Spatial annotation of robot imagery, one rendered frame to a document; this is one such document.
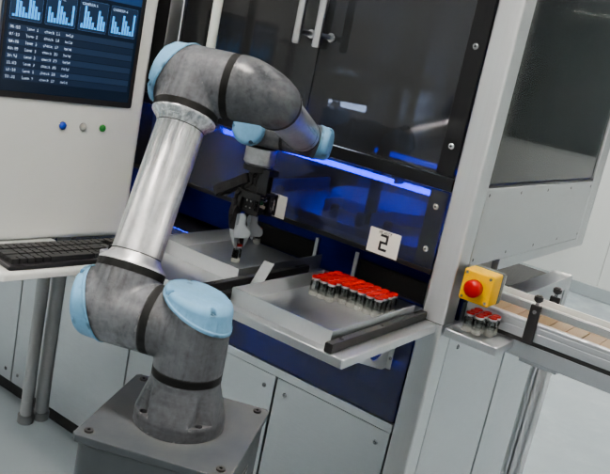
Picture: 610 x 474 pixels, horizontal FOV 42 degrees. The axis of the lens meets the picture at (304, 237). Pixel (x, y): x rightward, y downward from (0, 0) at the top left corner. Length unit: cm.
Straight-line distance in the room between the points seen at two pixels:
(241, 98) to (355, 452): 103
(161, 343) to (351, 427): 86
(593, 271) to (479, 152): 478
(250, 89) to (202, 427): 56
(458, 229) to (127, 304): 81
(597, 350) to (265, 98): 93
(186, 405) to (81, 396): 145
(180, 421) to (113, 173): 111
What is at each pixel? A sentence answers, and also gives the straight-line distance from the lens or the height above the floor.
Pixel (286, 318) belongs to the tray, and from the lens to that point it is 159.
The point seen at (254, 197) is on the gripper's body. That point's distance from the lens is 187.
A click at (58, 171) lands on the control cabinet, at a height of 99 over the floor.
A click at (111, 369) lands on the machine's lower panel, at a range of 257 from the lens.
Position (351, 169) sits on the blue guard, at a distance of 191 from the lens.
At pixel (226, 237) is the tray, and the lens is 214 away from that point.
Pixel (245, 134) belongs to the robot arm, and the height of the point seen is 122.
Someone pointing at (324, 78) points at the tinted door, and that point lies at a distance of 197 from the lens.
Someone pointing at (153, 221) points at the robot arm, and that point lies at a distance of 132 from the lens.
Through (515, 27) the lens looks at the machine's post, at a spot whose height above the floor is 155.
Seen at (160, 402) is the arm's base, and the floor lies 85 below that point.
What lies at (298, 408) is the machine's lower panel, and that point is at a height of 52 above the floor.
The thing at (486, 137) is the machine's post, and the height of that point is 132.
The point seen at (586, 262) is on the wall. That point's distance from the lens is 650.
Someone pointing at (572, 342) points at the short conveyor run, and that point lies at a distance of 184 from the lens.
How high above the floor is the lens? 143
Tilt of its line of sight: 13 degrees down
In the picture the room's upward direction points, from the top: 12 degrees clockwise
